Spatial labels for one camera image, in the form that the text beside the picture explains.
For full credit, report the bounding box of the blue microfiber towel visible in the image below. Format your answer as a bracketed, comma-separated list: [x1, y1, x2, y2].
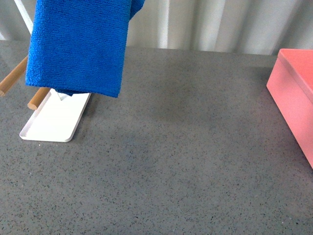
[25, 0, 144, 97]

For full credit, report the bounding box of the white towel rack stand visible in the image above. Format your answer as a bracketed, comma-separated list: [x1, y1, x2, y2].
[0, 58, 90, 143]

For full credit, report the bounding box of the pink plastic box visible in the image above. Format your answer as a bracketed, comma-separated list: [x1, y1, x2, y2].
[267, 48, 313, 165]

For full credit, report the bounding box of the white pleated curtain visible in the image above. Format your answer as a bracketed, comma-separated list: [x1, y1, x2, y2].
[0, 0, 313, 55]

